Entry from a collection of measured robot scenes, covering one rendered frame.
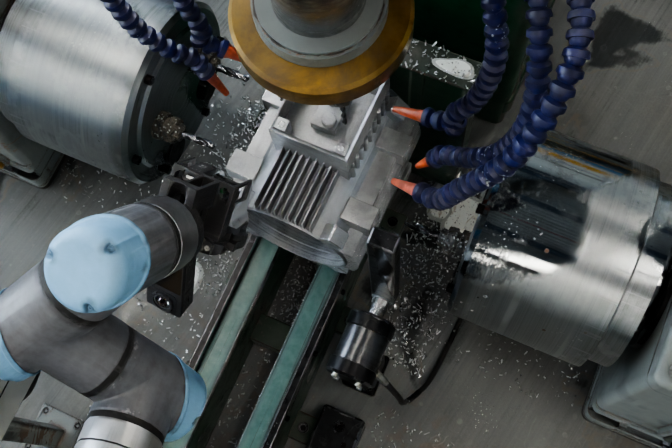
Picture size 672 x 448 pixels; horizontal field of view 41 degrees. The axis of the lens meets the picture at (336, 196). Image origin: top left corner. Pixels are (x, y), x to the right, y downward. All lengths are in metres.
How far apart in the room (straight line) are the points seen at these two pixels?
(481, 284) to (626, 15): 0.66
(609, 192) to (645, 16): 0.58
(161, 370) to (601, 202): 0.49
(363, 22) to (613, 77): 0.70
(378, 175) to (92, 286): 0.45
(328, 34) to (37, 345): 0.38
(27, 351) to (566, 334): 0.56
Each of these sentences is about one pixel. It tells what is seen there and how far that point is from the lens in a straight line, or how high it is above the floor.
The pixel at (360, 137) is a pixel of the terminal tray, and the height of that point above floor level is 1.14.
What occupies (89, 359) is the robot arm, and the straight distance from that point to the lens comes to 0.83.
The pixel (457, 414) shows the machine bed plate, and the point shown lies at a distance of 1.29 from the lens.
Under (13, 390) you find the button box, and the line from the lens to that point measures 1.12.
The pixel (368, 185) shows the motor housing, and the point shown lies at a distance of 1.08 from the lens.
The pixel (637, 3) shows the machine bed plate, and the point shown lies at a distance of 1.54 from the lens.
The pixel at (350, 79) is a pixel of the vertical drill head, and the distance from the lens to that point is 0.83.
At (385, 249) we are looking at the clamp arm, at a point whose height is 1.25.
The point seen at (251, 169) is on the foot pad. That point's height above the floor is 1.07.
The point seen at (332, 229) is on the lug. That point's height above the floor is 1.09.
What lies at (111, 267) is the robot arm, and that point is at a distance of 0.73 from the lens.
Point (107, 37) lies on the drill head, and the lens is 1.10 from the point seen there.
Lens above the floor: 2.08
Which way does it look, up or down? 71 degrees down
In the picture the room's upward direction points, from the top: 11 degrees counter-clockwise
